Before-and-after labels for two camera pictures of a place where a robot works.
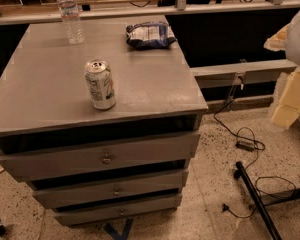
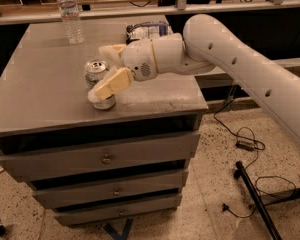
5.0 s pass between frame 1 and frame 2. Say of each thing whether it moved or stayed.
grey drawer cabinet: stayed
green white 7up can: stayed
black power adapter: stayed
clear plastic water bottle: stayed
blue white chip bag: stayed
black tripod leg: stayed
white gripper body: moved
